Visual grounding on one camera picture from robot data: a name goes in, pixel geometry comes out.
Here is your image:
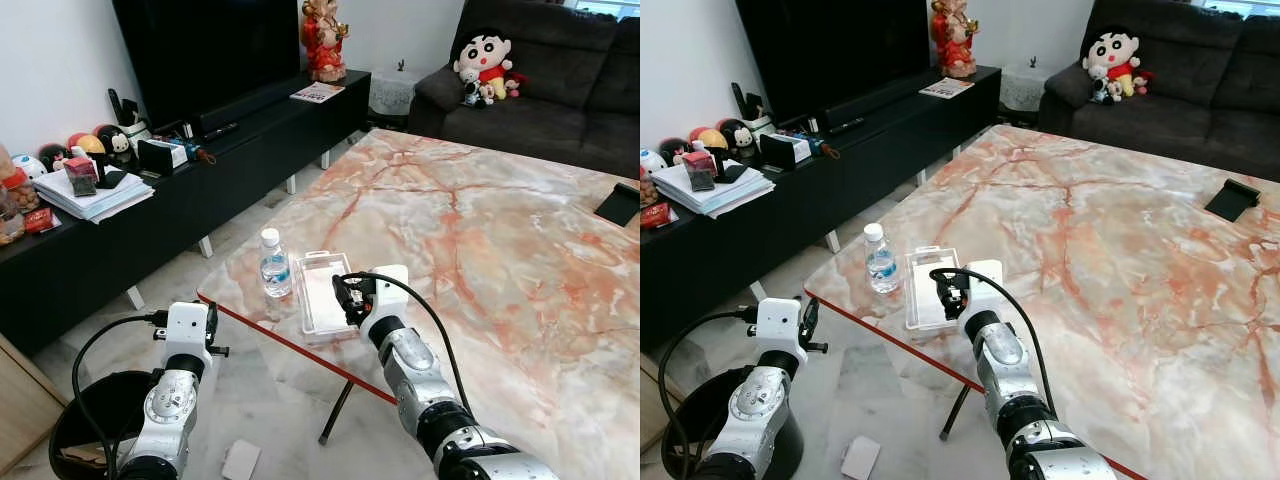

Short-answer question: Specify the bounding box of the clear plastic tray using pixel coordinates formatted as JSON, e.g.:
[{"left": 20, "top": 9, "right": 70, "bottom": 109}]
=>
[
  {"left": 905, "top": 246, "right": 967, "bottom": 333},
  {"left": 297, "top": 251, "right": 364, "bottom": 347}
]

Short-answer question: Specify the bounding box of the black round rubbish bin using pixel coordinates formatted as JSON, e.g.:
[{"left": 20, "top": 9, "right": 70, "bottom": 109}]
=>
[
  {"left": 48, "top": 370, "right": 163, "bottom": 480},
  {"left": 660, "top": 364, "right": 807, "bottom": 480}
]

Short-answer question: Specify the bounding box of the clear plastic water bottle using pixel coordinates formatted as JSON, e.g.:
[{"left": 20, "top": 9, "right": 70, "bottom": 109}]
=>
[
  {"left": 259, "top": 228, "right": 294, "bottom": 299},
  {"left": 863, "top": 223, "right": 899, "bottom": 294}
]

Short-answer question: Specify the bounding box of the black long TV cabinet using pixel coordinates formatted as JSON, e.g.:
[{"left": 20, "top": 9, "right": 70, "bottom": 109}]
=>
[
  {"left": 0, "top": 68, "right": 372, "bottom": 357},
  {"left": 640, "top": 64, "right": 1003, "bottom": 353}
]

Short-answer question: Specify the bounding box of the marble-pattern folding table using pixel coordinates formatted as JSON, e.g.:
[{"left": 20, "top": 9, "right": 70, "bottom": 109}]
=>
[
  {"left": 197, "top": 127, "right": 641, "bottom": 480},
  {"left": 805, "top": 123, "right": 1280, "bottom": 480}
]

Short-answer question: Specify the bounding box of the white paper scrap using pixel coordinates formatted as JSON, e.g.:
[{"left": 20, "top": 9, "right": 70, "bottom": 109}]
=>
[
  {"left": 221, "top": 440, "right": 263, "bottom": 480},
  {"left": 841, "top": 435, "right": 883, "bottom": 480}
]

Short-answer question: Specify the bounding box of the white paper stack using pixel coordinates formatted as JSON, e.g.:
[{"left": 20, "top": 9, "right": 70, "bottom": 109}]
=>
[
  {"left": 648, "top": 158, "right": 776, "bottom": 219},
  {"left": 32, "top": 165, "right": 156, "bottom": 224}
]

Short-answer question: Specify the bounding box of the white and black box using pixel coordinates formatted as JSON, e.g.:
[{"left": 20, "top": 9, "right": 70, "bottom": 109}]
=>
[
  {"left": 760, "top": 132, "right": 813, "bottom": 167},
  {"left": 137, "top": 138, "right": 192, "bottom": 172}
]

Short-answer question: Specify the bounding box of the small red box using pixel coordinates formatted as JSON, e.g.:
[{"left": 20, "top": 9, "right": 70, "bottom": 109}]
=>
[
  {"left": 63, "top": 155, "right": 99, "bottom": 197},
  {"left": 682, "top": 150, "right": 719, "bottom": 193}
]

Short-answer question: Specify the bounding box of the black mouse figure toy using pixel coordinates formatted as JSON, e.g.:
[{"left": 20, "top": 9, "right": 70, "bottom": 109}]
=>
[
  {"left": 94, "top": 123, "right": 137, "bottom": 167},
  {"left": 718, "top": 118, "right": 759, "bottom": 161}
]

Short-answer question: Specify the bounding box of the white and red booklet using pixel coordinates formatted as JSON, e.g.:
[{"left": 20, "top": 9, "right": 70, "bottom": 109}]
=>
[
  {"left": 918, "top": 77, "right": 976, "bottom": 101},
  {"left": 290, "top": 83, "right": 347, "bottom": 105}
]

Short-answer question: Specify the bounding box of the white lace-covered side table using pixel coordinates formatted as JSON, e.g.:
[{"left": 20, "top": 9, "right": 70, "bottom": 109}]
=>
[
  {"left": 1000, "top": 64, "right": 1051, "bottom": 113},
  {"left": 368, "top": 68, "right": 427, "bottom": 119}
]

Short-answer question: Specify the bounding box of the black soundbar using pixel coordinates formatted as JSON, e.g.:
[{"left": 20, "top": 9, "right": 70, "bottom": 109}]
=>
[
  {"left": 820, "top": 72, "right": 932, "bottom": 131},
  {"left": 193, "top": 75, "right": 302, "bottom": 138}
]

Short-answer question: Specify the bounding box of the black wedge-shaped stand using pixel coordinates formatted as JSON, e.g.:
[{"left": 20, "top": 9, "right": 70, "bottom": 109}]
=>
[
  {"left": 1204, "top": 178, "right": 1263, "bottom": 223},
  {"left": 594, "top": 183, "right": 641, "bottom": 228}
]

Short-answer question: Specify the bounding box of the clear snack jar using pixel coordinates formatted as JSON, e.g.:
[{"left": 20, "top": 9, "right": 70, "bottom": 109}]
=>
[{"left": 0, "top": 145, "right": 43, "bottom": 247}]

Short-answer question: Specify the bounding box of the small black-white plush toy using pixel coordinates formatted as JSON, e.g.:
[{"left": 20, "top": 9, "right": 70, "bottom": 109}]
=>
[
  {"left": 1089, "top": 66, "right": 1123, "bottom": 106},
  {"left": 460, "top": 70, "right": 496, "bottom": 109}
]

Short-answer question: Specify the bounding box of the red and gold statue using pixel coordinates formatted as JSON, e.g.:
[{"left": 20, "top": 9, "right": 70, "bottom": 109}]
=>
[
  {"left": 301, "top": 0, "right": 351, "bottom": 84},
  {"left": 930, "top": 0, "right": 979, "bottom": 80}
]

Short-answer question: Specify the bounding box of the cartoon boy plush doll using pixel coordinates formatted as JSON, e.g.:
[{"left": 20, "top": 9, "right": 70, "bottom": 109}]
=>
[
  {"left": 1082, "top": 25, "right": 1144, "bottom": 99},
  {"left": 453, "top": 30, "right": 516, "bottom": 102}
]

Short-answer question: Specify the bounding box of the black flat-screen television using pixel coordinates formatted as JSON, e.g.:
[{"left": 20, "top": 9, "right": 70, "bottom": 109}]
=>
[
  {"left": 112, "top": 0, "right": 302, "bottom": 131},
  {"left": 735, "top": 0, "right": 932, "bottom": 123}
]

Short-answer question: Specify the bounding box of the dark grey fabric sofa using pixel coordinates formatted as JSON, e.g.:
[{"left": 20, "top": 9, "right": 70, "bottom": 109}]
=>
[
  {"left": 408, "top": 0, "right": 641, "bottom": 181},
  {"left": 1038, "top": 0, "right": 1280, "bottom": 183}
]

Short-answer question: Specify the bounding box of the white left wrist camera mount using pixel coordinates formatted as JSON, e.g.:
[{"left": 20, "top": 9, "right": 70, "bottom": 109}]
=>
[
  {"left": 755, "top": 297, "right": 807, "bottom": 364},
  {"left": 163, "top": 301, "right": 213, "bottom": 358}
]

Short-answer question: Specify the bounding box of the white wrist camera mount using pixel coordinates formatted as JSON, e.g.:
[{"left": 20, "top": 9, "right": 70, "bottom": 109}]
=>
[
  {"left": 755, "top": 297, "right": 807, "bottom": 364},
  {"left": 962, "top": 260, "right": 1005, "bottom": 319},
  {"left": 360, "top": 265, "right": 411, "bottom": 322},
  {"left": 163, "top": 301, "right": 213, "bottom": 358}
]

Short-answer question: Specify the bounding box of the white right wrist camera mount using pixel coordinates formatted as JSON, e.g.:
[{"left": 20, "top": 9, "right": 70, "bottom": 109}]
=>
[
  {"left": 360, "top": 265, "right": 411, "bottom": 322},
  {"left": 962, "top": 260, "right": 1005, "bottom": 319}
]

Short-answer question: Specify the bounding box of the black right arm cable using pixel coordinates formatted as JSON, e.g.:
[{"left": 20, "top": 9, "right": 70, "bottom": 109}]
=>
[
  {"left": 928, "top": 266, "right": 1052, "bottom": 401},
  {"left": 333, "top": 270, "right": 472, "bottom": 416}
]

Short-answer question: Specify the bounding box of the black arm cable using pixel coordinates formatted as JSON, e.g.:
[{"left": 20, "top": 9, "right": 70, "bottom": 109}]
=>
[
  {"left": 657, "top": 304, "right": 761, "bottom": 451},
  {"left": 333, "top": 270, "right": 472, "bottom": 416},
  {"left": 928, "top": 266, "right": 1052, "bottom": 401},
  {"left": 70, "top": 311, "right": 171, "bottom": 471}
]

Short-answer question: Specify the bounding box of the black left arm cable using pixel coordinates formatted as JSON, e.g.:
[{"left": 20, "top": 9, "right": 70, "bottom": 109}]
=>
[
  {"left": 657, "top": 304, "right": 761, "bottom": 451},
  {"left": 70, "top": 311, "right": 171, "bottom": 471}
]

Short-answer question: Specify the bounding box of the black cordless phone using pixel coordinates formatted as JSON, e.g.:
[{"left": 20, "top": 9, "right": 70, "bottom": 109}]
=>
[
  {"left": 107, "top": 88, "right": 142, "bottom": 130},
  {"left": 730, "top": 82, "right": 767, "bottom": 123}
]

